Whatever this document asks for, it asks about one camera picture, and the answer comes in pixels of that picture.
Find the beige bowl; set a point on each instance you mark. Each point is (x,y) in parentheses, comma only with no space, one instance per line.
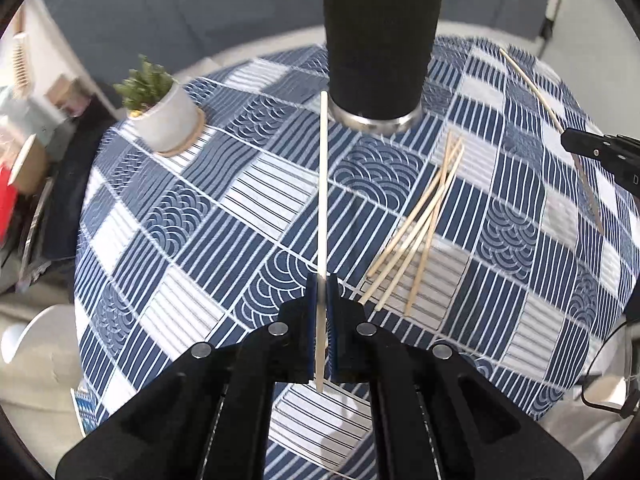
(27,165)

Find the grey cloth backdrop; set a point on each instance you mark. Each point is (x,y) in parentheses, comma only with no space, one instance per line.
(200,10)

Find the hanging wooden brush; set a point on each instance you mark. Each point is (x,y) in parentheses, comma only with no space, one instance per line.
(20,60)

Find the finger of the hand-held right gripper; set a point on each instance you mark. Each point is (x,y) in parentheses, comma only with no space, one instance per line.
(595,147)

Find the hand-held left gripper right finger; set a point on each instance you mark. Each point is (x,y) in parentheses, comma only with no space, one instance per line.
(334,325)

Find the black side table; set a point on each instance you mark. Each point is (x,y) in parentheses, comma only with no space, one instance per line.
(65,185)

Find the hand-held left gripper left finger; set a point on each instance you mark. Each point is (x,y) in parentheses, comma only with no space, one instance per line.
(313,325)

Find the small potted succulent plant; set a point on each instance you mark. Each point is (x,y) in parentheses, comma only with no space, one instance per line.
(165,115)

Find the white cabinet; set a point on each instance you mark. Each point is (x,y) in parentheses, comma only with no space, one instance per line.
(595,35)

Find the black cylindrical utensil holder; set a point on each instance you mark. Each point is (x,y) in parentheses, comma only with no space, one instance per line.
(380,45)

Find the blue white patterned tablecloth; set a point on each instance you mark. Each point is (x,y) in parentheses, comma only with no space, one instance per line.
(200,240)

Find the black eyeglasses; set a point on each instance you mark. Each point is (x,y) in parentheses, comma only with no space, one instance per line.
(607,405)

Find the single wooden chopstick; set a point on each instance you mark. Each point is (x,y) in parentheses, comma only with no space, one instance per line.
(535,92)
(323,210)

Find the red bowl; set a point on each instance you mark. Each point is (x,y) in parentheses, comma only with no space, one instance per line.
(5,200)

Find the pile of wooden chopsticks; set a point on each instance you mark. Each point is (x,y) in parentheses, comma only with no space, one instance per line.
(420,225)

